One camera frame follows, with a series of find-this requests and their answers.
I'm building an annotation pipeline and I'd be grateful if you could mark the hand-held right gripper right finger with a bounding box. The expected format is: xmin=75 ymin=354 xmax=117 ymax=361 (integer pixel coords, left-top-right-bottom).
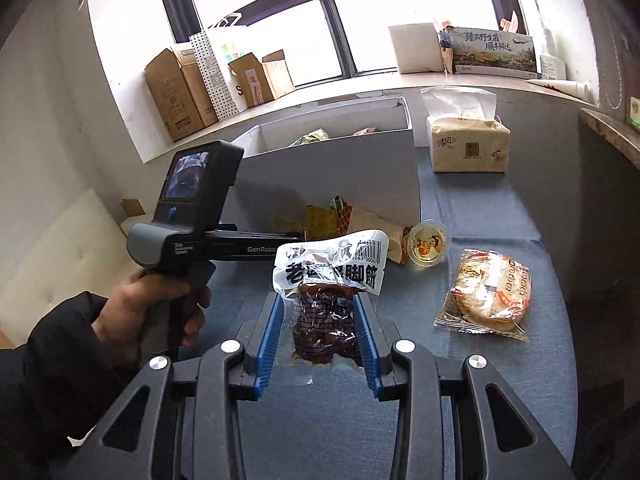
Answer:
xmin=351 ymin=292 xmax=576 ymax=480

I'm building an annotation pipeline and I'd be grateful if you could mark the white storage box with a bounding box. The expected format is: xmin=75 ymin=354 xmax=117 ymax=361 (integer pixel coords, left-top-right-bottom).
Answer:
xmin=235 ymin=96 xmax=422 ymax=231

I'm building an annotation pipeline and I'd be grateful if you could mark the white sofa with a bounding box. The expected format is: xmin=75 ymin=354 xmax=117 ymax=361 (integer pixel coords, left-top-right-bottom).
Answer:
xmin=0 ymin=187 xmax=131 ymax=346

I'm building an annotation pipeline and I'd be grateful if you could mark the white clear meat snack packet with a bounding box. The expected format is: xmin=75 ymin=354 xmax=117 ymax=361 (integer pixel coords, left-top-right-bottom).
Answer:
xmin=272 ymin=229 xmax=388 ymax=368

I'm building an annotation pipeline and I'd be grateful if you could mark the beige snack packet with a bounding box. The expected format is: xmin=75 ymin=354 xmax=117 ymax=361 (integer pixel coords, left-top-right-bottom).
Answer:
xmin=345 ymin=204 xmax=421 ymax=265

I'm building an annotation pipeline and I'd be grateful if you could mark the grey stitched curtain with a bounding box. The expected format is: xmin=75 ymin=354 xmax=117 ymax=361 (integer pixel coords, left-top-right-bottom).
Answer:
xmin=570 ymin=0 xmax=628 ymax=111

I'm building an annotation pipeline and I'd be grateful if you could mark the black framed window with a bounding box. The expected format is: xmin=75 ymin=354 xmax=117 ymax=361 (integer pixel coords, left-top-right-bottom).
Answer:
xmin=152 ymin=0 xmax=531 ymax=88

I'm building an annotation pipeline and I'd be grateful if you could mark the blue tablecloth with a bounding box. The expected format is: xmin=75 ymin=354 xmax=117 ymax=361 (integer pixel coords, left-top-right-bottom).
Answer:
xmin=180 ymin=145 xmax=576 ymax=480

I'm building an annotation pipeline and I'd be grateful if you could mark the brown stone shelf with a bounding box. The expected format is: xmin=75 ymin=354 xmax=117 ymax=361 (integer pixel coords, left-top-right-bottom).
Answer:
xmin=577 ymin=107 xmax=640 ymax=171

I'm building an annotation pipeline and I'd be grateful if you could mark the yellow jelly cup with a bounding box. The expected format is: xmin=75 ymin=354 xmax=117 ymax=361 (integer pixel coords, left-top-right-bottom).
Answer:
xmin=406 ymin=219 xmax=451 ymax=268

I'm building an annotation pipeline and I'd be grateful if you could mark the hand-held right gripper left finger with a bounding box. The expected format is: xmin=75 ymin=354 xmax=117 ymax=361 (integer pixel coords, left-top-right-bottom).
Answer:
xmin=65 ymin=291 xmax=286 ymax=480

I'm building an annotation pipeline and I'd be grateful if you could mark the person's left forearm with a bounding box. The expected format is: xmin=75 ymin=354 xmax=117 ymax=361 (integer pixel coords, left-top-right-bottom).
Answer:
xmin=0 ymin=291 xmax=151 ymax=480

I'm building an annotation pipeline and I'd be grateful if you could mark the green seaweed packet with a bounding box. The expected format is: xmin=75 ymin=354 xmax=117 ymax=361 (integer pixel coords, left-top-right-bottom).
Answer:
xmin=290 ymin=129 xmax=333 ymax=147

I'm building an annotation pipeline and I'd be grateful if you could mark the landscape printed gift box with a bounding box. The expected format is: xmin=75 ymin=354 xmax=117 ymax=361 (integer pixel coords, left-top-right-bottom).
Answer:
xmin=440 ymin=26 xmax=537 ymax=79

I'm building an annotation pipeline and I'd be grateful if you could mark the polka dot paper bag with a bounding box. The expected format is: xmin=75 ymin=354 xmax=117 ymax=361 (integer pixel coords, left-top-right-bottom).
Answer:
xmin=189 ymin=30 xmax=241 ymax=122

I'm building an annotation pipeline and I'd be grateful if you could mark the person's left hand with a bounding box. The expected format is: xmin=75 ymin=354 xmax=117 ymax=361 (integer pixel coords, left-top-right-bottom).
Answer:
xmin=91 ymin=266 xmax=213 ymax=361

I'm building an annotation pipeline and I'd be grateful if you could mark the small open cardboard box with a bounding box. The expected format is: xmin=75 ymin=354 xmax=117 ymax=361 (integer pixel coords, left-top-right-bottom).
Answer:
xmin=227 ymin=49 xmax=297 ymax=108

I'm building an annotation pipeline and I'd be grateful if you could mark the white tube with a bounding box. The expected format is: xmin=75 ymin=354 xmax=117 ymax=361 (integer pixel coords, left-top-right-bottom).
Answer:
xmin=525 ymin=78 xmax=593 ymax=102

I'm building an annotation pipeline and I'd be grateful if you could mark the clear orange bread packet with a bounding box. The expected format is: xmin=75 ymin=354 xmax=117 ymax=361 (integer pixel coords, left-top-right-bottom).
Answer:
xmin=434 ymin=248 xmax=533 ymax=343

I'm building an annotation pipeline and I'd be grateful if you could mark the white bottle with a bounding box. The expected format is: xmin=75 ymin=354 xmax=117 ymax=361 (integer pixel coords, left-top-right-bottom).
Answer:
xmin=537 ymin=55 xmax=568 ymax=81

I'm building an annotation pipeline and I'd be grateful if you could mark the plain white box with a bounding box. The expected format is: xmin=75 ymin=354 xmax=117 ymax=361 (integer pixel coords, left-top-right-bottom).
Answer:
xmin=388 ymin=22 xmax=448 ymax=75

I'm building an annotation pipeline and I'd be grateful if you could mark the large cardboard box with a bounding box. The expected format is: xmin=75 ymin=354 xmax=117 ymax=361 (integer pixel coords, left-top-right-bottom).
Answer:
xmin=144 ymin=47 xmax=219 ymax=142

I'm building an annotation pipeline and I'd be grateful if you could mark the yellow tissue pack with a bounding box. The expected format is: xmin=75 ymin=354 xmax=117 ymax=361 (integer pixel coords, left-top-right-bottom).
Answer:
xmin=420 ymin=85 xmax=512 ymax=174

